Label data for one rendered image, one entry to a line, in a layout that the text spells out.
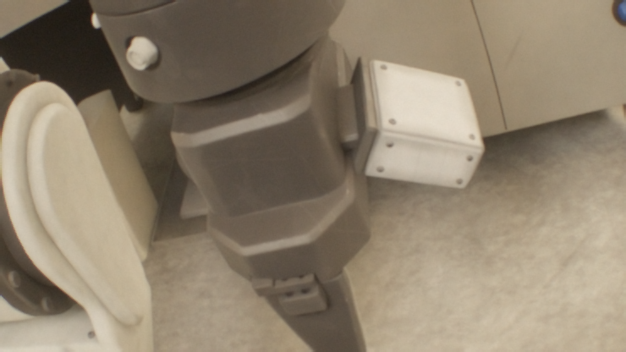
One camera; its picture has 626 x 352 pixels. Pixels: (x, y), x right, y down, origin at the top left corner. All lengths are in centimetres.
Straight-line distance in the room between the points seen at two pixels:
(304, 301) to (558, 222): 93
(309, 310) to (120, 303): 15
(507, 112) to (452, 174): 87
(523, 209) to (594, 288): 25
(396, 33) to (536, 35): 21
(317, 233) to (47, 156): 16
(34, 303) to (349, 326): 17
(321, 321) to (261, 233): 5
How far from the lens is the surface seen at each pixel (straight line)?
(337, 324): 32
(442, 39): 110
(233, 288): 129
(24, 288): 39
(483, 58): 112
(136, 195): 147
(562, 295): 108
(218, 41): 24
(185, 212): 144
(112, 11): 25
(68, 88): 148
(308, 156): 28
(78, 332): 44
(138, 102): 199
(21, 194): 36
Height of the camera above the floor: 77
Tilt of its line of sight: 32 degrees down
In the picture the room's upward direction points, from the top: 20 degrees counter-clockwise
